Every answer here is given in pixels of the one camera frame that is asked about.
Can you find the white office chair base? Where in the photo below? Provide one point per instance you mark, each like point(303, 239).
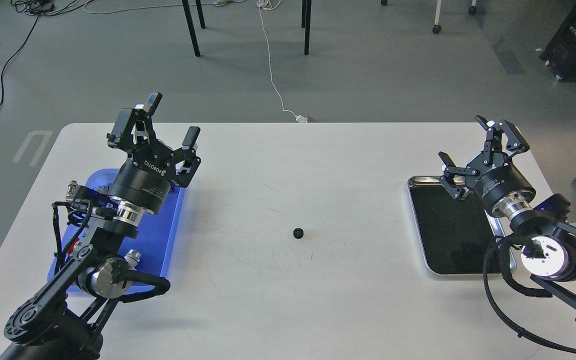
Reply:
point(429, 15)

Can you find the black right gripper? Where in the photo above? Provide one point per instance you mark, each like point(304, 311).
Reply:
point(494, 174)

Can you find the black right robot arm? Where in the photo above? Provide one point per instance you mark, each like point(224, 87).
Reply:
point(540, 252)

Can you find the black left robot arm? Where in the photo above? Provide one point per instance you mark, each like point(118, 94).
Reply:
point(65, 318)

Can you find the green white switch module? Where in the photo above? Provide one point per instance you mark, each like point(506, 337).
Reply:
point(133, 257)

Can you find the silver metal tray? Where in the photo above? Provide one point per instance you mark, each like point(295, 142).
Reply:
point(454, 234)

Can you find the red emergency stop button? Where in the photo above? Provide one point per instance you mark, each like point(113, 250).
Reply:
point(70, 246)

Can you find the blue plastic tray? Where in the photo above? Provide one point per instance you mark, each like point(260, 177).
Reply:
point(156, 233)

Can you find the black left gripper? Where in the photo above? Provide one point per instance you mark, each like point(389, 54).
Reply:
point(142, 183)

